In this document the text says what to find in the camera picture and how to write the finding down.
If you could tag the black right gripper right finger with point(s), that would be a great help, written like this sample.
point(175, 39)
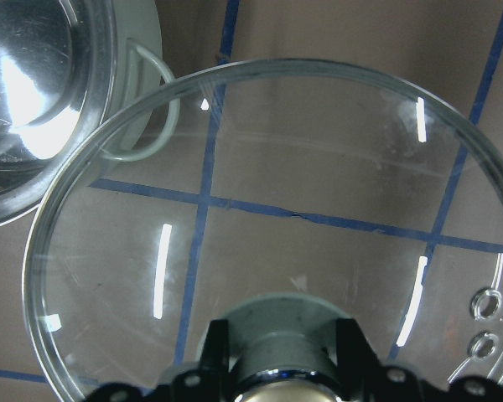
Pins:
point(362, 376)

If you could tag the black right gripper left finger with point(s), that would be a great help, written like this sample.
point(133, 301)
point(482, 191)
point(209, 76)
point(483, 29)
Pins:
point(208, 378)

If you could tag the glass pot lid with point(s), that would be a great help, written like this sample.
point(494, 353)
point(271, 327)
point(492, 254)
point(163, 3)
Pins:
point(285, 180)

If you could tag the pale green cooking pot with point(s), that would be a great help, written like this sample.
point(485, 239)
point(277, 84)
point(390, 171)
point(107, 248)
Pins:
point(65, 68)

